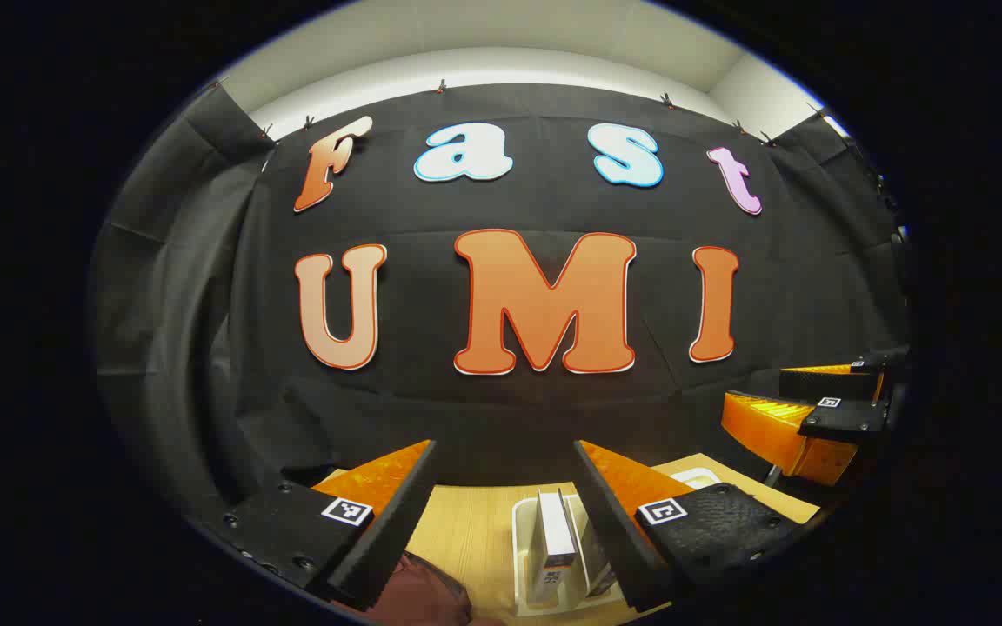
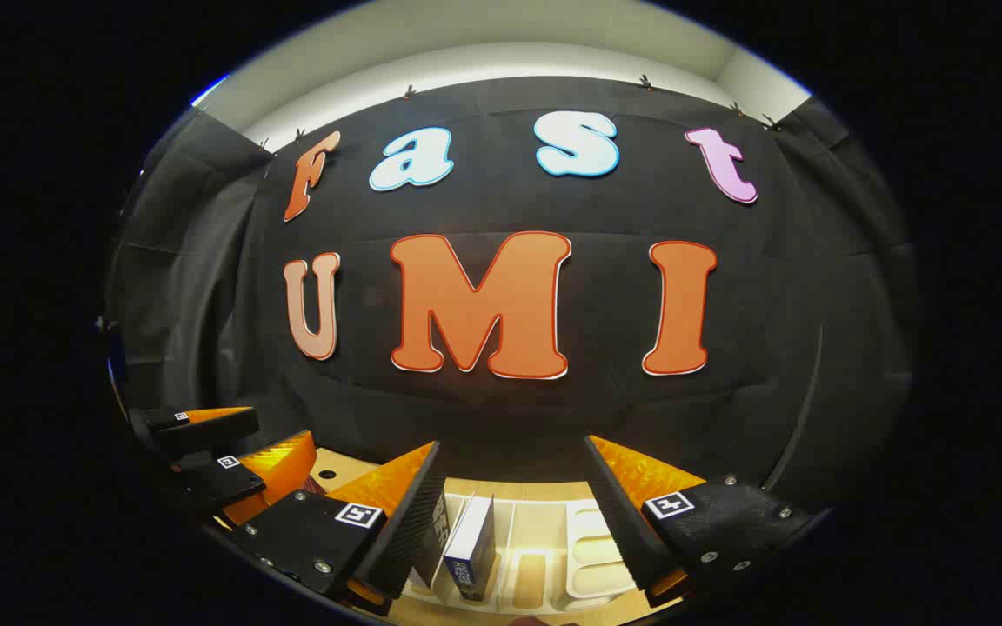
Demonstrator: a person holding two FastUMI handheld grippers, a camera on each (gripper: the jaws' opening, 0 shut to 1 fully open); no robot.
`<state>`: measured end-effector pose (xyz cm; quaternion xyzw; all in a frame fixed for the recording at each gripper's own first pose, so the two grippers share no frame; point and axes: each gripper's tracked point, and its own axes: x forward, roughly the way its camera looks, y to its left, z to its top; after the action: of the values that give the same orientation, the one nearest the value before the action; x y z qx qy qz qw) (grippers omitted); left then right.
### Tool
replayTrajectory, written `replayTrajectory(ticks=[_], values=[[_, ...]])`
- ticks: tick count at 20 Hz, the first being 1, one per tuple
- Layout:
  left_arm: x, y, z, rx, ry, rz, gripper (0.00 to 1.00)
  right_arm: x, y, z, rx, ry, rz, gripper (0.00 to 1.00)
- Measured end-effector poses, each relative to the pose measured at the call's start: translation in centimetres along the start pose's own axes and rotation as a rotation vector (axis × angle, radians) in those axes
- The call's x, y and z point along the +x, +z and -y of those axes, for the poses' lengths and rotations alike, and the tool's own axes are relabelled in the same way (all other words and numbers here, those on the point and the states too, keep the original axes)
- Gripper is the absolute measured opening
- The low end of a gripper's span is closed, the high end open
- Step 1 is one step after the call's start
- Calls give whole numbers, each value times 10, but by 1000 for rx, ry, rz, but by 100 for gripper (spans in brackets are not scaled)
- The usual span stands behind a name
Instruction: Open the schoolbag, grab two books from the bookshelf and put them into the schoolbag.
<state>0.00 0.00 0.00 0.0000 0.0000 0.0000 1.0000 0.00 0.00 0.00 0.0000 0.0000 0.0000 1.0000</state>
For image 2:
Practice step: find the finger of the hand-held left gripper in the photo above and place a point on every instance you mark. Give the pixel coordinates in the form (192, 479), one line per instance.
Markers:
(214, 480)
(205, 428)

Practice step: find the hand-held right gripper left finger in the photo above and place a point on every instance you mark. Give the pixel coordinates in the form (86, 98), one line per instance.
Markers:
(410, 522)

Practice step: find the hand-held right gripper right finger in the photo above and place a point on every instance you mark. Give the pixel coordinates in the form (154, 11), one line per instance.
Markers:
(618, 513)

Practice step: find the white spine book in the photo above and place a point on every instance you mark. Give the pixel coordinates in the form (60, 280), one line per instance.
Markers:
(434, 539)

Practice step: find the white bookshelf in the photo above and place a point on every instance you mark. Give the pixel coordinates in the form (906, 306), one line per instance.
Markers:
(544, 556)

